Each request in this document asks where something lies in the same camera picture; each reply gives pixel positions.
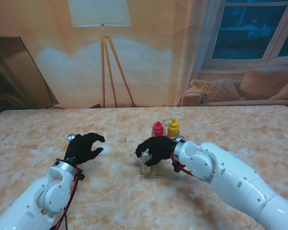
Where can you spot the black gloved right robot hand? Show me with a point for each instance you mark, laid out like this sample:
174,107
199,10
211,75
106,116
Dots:
158,148

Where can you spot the red squeeze bottle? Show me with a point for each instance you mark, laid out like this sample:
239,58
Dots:
157,129

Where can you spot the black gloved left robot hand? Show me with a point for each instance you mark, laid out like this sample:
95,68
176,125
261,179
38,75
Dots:
82,148

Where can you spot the yellow squeeze bottle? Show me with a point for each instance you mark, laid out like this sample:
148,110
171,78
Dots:
173,128

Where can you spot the printed tripod floor lamp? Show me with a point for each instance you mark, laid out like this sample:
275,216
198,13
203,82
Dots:
100,12

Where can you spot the glass salt shaker metal lid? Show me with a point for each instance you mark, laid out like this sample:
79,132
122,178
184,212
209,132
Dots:
180,138

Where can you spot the square clear glass oil bottle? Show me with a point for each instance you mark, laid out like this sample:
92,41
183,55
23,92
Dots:
146,167

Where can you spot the blue shaker with metal lid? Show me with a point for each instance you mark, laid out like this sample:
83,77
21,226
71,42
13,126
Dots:
70,137

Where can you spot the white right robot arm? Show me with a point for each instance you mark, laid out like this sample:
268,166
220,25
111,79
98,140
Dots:
230,177

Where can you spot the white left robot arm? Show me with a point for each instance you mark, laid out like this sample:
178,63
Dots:
51,191

